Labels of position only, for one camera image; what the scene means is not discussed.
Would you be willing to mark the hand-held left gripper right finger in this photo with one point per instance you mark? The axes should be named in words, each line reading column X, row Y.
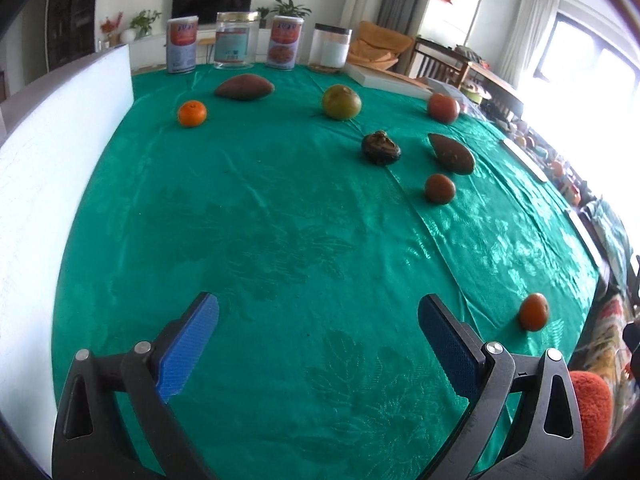
column 450, row 345

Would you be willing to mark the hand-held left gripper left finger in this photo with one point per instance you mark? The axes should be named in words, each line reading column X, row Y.
column 190, row 340

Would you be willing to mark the small orange tangerine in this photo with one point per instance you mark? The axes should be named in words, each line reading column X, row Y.
column 534, row 312
column 192, row 114
column 440, row 189

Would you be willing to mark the red apple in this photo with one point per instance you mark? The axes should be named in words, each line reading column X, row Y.
column 443, row 108

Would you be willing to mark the green tablecloth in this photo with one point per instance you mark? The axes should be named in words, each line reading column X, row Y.
column 280, row 220

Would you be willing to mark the brown sweet potato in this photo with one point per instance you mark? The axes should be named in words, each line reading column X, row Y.
column 244, row 87
column 452, row 154

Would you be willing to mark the dark brown wrinkled fruit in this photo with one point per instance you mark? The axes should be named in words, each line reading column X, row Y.
column 381, row 149

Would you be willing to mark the white foam board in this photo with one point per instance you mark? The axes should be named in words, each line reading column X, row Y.
column 45, row 160

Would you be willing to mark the white snack bag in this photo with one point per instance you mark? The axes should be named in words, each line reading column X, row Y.
column 446, row 87

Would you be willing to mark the green-orange citrus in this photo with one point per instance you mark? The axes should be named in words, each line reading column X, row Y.
column 341, row 103

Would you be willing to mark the orange-covered book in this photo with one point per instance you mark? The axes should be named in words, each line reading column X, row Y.
column 387, row 81

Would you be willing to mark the dark wooden chair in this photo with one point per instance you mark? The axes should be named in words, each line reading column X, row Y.
column 440, row 60

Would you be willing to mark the blue and orange tin can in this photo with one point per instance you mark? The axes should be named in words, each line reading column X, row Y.
column 181, row 46
column 284, row 42

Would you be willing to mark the white tv cabinet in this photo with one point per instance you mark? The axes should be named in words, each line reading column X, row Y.
column 205, row 42

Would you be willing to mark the clear glass jar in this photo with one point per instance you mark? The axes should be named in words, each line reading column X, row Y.
column 235, row 41

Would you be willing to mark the white jar with black lid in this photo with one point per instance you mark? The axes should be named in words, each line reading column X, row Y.
column 330, row 49

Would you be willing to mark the green potted plant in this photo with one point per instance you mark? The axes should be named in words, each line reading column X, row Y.
column 143, row 22

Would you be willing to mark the red flower plant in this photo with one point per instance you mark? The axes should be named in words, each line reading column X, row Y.
column 111, row 26

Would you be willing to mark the white window curtain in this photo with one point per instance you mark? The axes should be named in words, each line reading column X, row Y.
column 527, row 30

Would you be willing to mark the small dark-potted plant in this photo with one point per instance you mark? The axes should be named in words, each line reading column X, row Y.
column 262, row 14

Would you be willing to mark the black television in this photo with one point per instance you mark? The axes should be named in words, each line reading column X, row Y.
column 212, row 3

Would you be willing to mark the large leafy potted plant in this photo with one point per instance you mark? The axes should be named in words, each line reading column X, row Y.
column 288, row 7

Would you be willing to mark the dark wall cabinet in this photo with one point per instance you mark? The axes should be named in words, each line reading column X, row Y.
column 70, row 10

